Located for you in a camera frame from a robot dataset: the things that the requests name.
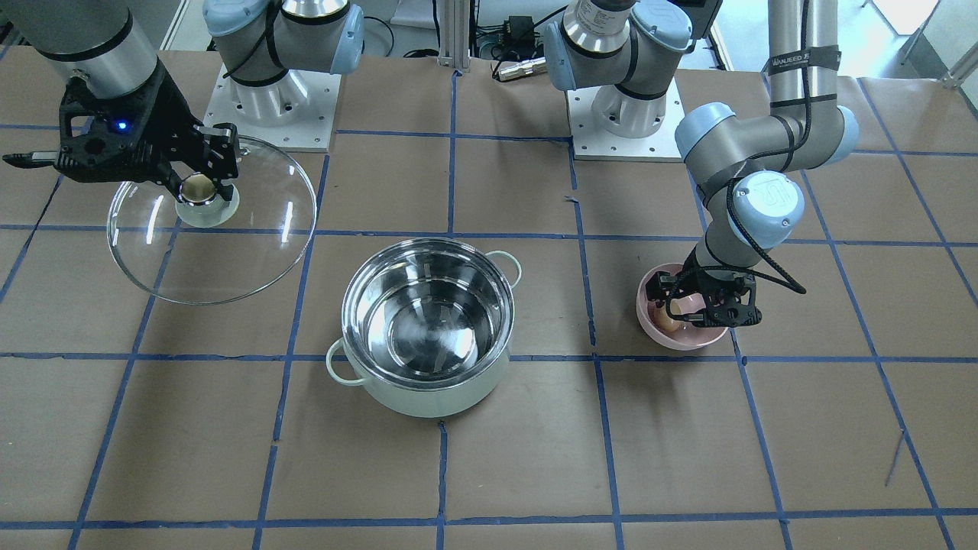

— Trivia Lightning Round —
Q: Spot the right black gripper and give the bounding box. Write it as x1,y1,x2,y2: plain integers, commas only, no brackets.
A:
3,60,240,205

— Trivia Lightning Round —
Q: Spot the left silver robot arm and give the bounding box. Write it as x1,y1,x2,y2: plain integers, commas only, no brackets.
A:
542,1,859,331

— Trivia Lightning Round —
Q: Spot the aluminium frame post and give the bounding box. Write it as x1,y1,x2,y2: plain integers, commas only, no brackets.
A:
433,1,474,73

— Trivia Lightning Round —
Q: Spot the black power adapter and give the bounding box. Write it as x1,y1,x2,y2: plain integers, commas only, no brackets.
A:
502,15,536,49

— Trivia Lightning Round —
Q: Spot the pink bowl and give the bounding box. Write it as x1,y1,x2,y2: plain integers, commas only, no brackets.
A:
635,264,729,351

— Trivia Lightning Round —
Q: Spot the pale green electric pot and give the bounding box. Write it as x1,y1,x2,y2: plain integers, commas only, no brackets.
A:
325,237,523,418

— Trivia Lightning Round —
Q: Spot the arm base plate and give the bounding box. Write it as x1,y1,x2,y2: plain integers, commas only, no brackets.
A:
203,70,342,154
565,81,685,163

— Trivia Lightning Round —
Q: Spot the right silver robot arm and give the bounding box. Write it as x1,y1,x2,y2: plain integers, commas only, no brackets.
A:
2,1,364,212

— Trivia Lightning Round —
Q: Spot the glass pot lid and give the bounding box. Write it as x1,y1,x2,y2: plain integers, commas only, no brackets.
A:
107,136,317,304

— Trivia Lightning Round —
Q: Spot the black cables bundle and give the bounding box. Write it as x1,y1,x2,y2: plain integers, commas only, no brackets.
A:
359,0,570,62

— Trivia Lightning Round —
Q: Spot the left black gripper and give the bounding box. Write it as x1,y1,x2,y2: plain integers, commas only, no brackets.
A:
646,251,761,328

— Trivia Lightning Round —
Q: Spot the silver metal cylinder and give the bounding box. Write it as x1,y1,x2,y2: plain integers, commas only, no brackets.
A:
493,58,547,83

